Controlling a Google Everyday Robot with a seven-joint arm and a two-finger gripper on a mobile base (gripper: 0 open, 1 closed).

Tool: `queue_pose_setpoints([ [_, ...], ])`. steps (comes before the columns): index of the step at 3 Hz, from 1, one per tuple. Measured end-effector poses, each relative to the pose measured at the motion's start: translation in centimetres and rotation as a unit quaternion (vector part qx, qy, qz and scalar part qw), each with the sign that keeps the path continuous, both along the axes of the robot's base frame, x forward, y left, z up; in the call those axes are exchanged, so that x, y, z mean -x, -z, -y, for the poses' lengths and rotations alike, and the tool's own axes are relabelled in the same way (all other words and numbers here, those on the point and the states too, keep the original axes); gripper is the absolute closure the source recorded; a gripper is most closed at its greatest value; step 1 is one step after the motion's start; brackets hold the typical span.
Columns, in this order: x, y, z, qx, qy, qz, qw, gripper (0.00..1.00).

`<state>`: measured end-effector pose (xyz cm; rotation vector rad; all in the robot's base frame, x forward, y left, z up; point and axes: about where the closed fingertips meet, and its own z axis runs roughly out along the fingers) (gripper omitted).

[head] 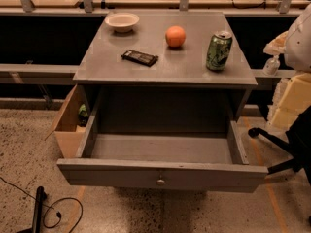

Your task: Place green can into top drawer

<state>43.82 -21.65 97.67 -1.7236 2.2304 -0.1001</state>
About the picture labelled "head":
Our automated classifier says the metal railing shelf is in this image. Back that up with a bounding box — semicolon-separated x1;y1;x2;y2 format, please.
0;64;79;85

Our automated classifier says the black snack bar packet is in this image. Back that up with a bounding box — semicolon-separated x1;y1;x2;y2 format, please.
121;50;158;67

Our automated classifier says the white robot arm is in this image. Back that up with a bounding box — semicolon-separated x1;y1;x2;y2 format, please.
284;4;311;73

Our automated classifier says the cardboard box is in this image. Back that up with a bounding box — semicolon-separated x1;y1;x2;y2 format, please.
46;85;84;158

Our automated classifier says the orange fruit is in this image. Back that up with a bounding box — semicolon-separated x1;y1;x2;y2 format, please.
165;26;186;48

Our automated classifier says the white bowl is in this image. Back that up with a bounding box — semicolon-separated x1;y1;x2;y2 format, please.
105;13;139;33

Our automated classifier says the clear soap dispenser bottle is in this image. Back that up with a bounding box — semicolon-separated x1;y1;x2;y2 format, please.
262;55;280;76

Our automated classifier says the open grey top drawer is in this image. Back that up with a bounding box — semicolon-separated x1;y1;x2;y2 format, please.
57;115;267;192

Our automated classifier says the green soda can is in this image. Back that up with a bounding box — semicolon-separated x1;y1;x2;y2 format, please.
206;30;232;71

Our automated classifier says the black floor cable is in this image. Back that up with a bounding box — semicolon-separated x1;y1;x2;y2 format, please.
0;177;84;233

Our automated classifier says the brass drawer knob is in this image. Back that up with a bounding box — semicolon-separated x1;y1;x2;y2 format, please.
156;176;165;186

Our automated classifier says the black stand base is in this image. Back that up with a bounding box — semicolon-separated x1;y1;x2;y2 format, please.
18;186;47;233

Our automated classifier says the grey cabinet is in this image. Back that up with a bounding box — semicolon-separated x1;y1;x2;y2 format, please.
74;10;257;119

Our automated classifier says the green item in box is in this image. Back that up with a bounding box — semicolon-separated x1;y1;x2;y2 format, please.
78;104;88;118

